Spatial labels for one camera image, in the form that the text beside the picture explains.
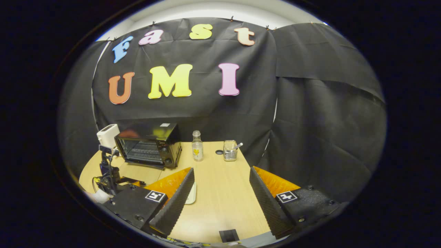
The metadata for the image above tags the cream square plate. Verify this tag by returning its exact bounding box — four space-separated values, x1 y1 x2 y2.
184 182 197 205

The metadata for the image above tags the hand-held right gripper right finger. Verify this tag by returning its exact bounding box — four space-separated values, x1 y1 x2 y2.
249 166 348 240

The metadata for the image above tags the wire mesh holder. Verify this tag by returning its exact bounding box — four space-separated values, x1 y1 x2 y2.
223 139 238 162

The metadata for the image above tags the white toaster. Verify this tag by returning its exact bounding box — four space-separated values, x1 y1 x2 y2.
96 124 120 148

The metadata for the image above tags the small black box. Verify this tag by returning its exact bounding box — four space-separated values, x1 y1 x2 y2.
219 229 240 243

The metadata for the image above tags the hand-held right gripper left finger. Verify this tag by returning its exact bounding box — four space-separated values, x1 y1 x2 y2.
103 167 195 236

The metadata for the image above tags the black electric oven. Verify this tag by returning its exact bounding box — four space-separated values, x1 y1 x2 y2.
114 123 182 186

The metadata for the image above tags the clear plastic bottle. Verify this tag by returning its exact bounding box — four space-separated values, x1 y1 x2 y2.
192 130 204 162

